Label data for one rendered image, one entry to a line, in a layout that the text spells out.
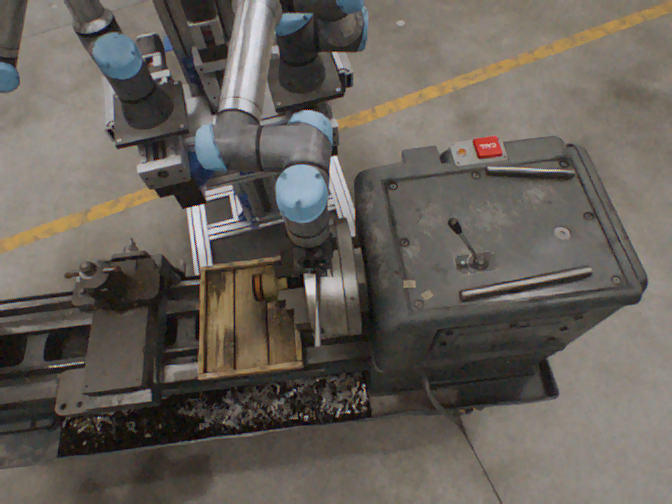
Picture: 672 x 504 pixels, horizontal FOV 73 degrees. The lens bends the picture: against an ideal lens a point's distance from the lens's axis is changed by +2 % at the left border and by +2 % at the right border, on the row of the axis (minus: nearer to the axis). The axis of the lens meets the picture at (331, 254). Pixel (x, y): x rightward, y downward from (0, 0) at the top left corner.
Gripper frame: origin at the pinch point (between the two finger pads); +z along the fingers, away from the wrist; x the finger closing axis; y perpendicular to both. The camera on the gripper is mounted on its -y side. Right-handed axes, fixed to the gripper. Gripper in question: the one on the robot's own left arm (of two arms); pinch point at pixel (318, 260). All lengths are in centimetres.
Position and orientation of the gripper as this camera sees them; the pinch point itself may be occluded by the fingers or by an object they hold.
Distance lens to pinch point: 98.7
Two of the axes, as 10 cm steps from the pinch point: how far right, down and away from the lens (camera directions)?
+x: 10.0, -0.5, -0.3
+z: 0.5, 3.8, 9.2
